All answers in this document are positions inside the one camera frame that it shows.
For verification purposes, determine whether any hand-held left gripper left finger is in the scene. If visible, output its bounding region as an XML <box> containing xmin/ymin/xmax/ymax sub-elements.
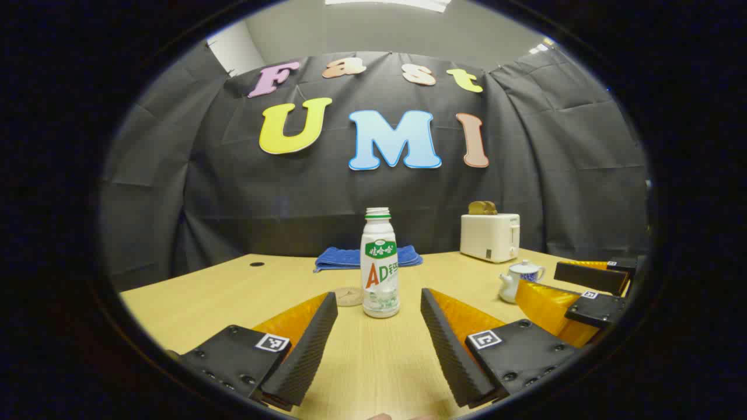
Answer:
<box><xmin>166</xmin><ymin>292</ymin><xmax>339</xmax><ymax>412</ymax></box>

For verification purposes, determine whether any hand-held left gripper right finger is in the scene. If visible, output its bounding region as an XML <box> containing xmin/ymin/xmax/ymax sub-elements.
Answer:
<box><xmin>420</xmin><ymin>288</ymin><xmax>585</xmax><ymax>410</ymax></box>

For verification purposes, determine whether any round brown coaster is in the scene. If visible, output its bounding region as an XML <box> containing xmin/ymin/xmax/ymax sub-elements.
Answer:
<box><xmin>334</xmin><ymin>286</ymin><xmax>364</xmax><ymax>307</ymax></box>

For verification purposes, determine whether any white blue-patterned teacup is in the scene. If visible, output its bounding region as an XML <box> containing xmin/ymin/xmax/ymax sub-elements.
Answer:
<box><xmin>498</xmin><ymin>265</ymin><xmax>547</xmax><ymax>304</ymax></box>

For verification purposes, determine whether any white green-label water bottle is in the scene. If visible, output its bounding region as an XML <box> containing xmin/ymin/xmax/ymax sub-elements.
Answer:
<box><xmin>360</xmin><ymin>207</ymin><xmax>401</xmax><ymax>319</ymax></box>

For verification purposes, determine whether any blue folded towel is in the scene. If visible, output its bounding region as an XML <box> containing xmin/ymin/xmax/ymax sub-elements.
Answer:
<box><xmin>313</xmin><ymin>245</ymin><xmax>424</xmax><ymax>273</ymax></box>

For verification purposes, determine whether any white toaster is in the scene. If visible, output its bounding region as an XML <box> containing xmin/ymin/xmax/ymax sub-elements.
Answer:
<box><xmin>460</xmin><ymin>213</ymin><xmax>521</xmax><ymax>264</ymax></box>

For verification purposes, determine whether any black backdrop cloth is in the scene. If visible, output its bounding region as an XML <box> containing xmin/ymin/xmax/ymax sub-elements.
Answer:
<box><xmin>99</xmin><ymin>50</ymin><xmax>651</xmax><ymax>292</ymax></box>

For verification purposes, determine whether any ceiling light panel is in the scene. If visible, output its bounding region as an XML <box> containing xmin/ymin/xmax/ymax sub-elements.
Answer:
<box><xmin>324</xmin><ymin>0</ymin><xmax>453</xmax><ymax>13</ymax></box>

